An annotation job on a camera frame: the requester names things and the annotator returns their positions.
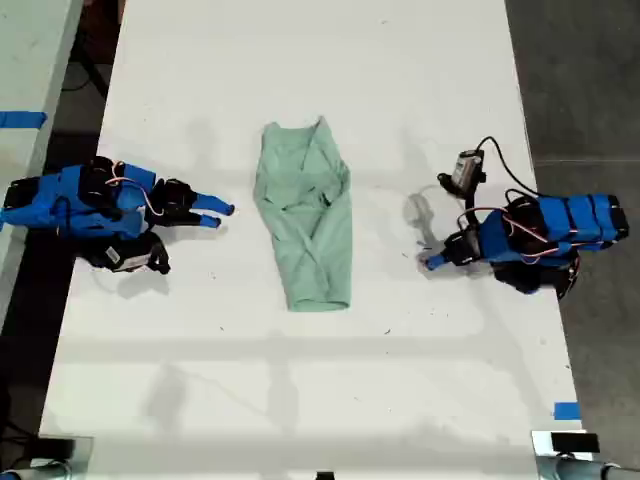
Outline small black box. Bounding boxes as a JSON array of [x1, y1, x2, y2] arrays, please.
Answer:
[[550, 432, 601, 455], [37, 438, 77, 459]]

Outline pale green T-shirt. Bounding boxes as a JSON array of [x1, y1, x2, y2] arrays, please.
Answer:
[[252, 115, 352, 314]]

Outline pale mounting plate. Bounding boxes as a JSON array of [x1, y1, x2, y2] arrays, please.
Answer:
[[530, 429, 604, 464], [36, 435, 96, 474]]

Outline black camera stalk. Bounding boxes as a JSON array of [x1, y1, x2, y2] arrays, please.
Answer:
[[142, 230, 172, 275], [436, 171, 489, 214]]

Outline red white servo wire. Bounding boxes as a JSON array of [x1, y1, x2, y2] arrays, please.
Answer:
[[107, 162, 166, 218], [456, 205, 505, 237]]

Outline silver metal pipe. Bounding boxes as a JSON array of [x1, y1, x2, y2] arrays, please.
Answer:
[[536, 455, 629, 480], [0, 460, 72, 480]]

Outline black camera cable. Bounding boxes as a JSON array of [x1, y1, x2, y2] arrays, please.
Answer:
[[474, 136, 541, 199]]

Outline black camera box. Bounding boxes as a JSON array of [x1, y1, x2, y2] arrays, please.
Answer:
[[89, 238, 157, 275], [451, 149, 485, 194]]

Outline blue tape strip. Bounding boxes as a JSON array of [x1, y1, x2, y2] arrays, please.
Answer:
[[0, 110, 49, 131], [553, 401, 583, 422]]

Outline white side table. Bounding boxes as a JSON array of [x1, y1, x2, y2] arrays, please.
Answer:
[[0, 0, 87, 326]]

